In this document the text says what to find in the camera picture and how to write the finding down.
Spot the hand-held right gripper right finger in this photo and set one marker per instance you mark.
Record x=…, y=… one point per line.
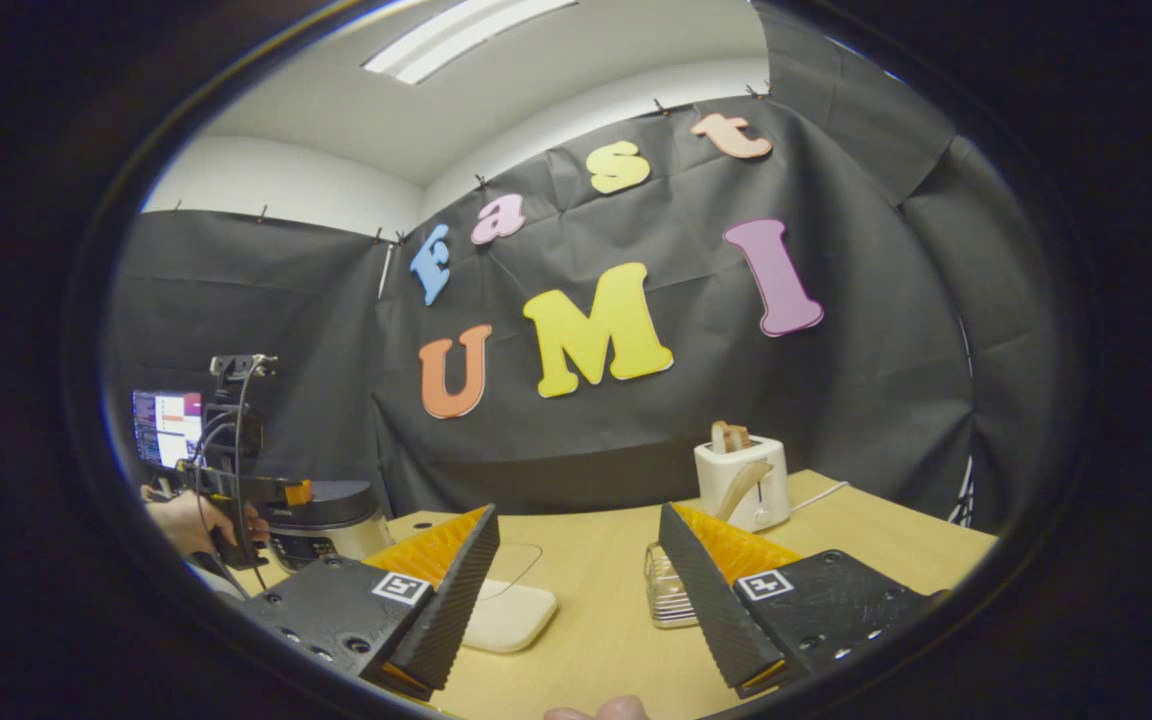
x=711, y=600

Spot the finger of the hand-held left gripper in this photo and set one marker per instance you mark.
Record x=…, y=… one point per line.
x=276, y=491

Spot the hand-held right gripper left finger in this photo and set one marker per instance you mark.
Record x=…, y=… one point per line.
x=446, y=600

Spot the clear plastic rice container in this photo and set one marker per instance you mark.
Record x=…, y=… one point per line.
x=511, y=615

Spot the black and silver rice cooker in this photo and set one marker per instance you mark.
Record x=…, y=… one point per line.
x=336, y=535

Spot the wooden spoon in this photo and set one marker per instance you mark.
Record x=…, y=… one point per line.
x=741, y=488

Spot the computer monitor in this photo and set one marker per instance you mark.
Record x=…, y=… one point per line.
x=166, y=428

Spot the white toaster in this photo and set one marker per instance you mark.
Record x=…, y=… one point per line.
x=774, y=470

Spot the brown bread slice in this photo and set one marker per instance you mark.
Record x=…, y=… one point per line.
x=731, y=436

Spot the black backdrop cloth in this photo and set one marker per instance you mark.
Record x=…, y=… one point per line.
x=836, y=400

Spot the ceiling light panel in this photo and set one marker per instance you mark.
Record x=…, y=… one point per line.
x=456, y=35

